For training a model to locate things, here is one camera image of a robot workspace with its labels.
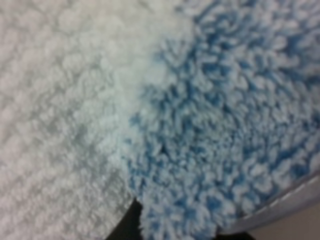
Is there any blue white striped towel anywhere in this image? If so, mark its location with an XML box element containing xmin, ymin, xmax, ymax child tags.
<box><xmin>0</xmin><ymin>0</ymin><xmax>320</xmax><ymax>240</ymax></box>

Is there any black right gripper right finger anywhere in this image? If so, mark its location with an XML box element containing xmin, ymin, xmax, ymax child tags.
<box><xmin>217</xmin><ymin>232</ymin><xmax>256</xmax><ymax>240</ymax></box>

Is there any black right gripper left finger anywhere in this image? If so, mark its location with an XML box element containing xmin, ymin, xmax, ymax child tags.
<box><xmin>106</xmin><ymin>199</ymin><xmax>143</xmax><ymax>240</ymax></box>

